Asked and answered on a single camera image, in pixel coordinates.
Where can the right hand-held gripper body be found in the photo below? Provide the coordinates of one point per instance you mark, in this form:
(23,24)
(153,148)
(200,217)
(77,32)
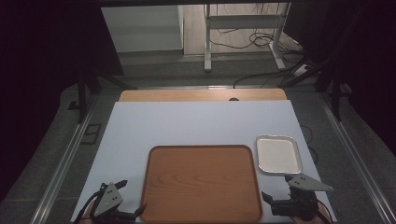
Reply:
(302,200)

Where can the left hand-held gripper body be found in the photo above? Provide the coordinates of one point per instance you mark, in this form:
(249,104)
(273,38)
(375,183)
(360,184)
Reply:
(107,199)

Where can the person's left hand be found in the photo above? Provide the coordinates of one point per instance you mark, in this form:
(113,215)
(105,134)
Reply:
(89,216)

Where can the person's right hand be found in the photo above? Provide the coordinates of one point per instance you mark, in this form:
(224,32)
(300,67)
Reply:
(325,218)

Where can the white square plate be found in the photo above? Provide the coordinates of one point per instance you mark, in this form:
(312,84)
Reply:
(277,154)

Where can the brown wooden tray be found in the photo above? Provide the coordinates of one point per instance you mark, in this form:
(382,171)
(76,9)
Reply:
(202,183)

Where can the white table board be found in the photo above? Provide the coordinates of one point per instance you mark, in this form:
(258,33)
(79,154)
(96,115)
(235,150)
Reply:
(186,124)

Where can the black stand legs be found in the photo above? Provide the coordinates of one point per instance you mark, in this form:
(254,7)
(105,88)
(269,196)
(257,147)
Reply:
(335,99)
(82,99)

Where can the dark table grommet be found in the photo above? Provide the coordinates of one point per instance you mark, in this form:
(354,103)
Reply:
(233,99)

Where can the white power strip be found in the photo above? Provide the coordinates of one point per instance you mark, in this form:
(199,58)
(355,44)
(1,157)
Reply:
(301,71)

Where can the light wooden table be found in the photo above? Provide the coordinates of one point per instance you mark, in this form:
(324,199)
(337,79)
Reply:
(186,95)

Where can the aluminium floor rail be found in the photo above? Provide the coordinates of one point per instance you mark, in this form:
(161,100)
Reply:
(62,169)
(358,161)

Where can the white metal stand frame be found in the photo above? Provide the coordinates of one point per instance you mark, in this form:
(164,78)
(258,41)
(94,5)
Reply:
(207,46)

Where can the white wall panel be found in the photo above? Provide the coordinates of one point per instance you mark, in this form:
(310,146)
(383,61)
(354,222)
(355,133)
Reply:
(140,28)

